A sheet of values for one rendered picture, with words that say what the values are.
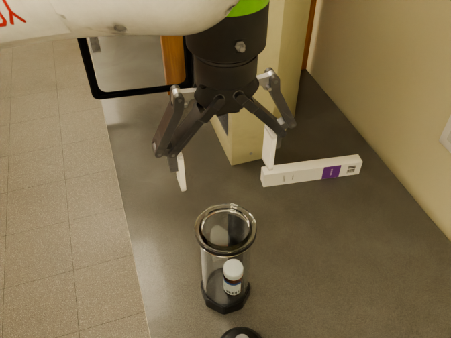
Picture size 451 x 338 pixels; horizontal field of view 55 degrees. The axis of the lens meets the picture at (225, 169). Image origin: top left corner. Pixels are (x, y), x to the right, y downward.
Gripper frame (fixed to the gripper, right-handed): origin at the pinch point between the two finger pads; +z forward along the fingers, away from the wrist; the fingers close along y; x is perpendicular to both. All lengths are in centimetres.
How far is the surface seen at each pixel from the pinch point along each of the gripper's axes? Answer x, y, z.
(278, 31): -35.0, -23.3, -0.7
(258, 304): 4.9, -5.5, 36.7
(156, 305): -1.4, 14.4, 36.7
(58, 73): -254, 45, 132
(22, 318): -64, 70, 131
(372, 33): -46, -56, 11
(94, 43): -67, 14, 13
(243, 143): -34.9, -16.4, 29.8
